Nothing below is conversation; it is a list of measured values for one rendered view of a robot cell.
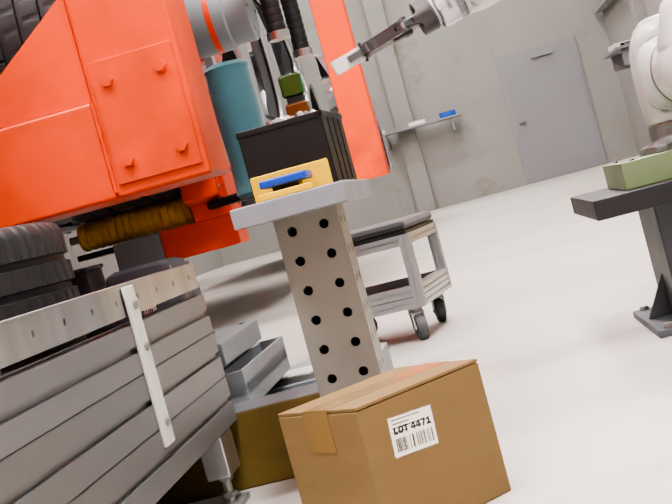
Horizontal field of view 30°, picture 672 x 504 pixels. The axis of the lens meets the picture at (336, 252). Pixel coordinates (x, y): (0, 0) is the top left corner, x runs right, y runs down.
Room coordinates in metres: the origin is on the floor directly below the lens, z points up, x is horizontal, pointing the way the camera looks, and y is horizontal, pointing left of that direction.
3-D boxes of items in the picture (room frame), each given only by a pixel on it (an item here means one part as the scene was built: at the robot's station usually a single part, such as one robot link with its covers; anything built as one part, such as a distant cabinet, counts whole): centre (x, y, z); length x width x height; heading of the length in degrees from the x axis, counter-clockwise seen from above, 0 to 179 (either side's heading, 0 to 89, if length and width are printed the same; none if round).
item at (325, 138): (2.03, 0.02, 0.51); 0.20 x 0.14 x 0.13; 170
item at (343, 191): (1.99, 0.02, 0.44); 0.43 x 0.17 x 0.03; 173
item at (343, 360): (1.96, 0.03, 0.21); 0.10 x 0.10 x 0.42; 83
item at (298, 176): (1.82, 0.04, 0.47); 0.07 x 0.07 x 0.02; 83
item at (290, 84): (2.19, 0.00, 0.64); 0.04 x 0.04 x 0.04; 83
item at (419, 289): (3.69, -0.09, 0.17); 0.43 x 0.36 x 0.34; 163
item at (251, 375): (2.62, 0.38, 0.13); 0.50 x 0.36 x 0.10; 173
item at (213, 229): (2.57, 0.25, 0.48); 0.16 x 0.12 x 0.17; 83
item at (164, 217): (2.59, 0.38, 0.49); 0.29 x 0.06 x 0.06; 83
